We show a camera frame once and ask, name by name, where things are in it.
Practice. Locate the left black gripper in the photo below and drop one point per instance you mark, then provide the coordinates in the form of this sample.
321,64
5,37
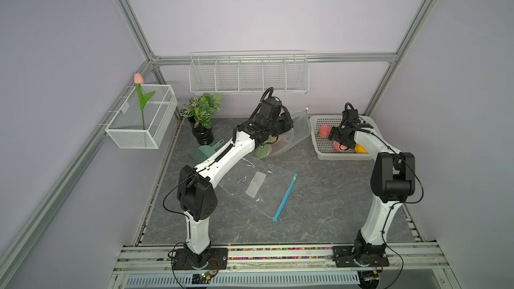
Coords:
288,121

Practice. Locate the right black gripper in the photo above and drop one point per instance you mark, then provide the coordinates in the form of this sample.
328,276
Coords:
334,134

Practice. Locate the pink peach with leaf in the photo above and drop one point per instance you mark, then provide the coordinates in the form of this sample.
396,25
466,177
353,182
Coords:
339,147

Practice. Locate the green printed zip-top bag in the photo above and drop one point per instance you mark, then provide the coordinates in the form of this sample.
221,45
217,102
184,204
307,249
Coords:
301,130

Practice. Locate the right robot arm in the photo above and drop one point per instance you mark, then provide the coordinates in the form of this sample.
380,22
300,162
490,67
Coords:
393,178

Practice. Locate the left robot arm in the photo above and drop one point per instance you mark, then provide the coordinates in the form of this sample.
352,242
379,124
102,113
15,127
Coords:
196,188

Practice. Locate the clear blue-zipper bag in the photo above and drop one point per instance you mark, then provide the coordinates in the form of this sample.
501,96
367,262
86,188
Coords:
259,185

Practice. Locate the yellow lemon fruit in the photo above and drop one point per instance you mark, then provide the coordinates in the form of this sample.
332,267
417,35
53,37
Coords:
359,149

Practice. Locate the white plastic perforated basket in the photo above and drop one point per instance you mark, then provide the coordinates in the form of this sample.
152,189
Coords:
324,147

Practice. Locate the green artificial plant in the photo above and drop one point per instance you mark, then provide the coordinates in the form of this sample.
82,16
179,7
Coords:
202,109

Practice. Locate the black glossy vase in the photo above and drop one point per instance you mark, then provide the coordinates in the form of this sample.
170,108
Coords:
203,135

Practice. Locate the green hand brush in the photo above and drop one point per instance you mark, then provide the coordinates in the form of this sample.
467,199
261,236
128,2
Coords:
204,152

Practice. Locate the pink artificial tulip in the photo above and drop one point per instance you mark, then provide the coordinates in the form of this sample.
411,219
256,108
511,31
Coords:
143,98

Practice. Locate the white wire wall shelf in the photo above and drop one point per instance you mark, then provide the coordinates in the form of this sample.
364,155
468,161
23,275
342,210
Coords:
245,72

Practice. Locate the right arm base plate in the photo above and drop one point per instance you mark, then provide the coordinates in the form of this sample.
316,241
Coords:
363,257

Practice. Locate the white mesh wall basket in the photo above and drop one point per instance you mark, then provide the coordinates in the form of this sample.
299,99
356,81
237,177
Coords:
125,127

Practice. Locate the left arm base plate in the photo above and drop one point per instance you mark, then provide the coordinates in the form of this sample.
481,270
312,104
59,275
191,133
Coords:
209,259

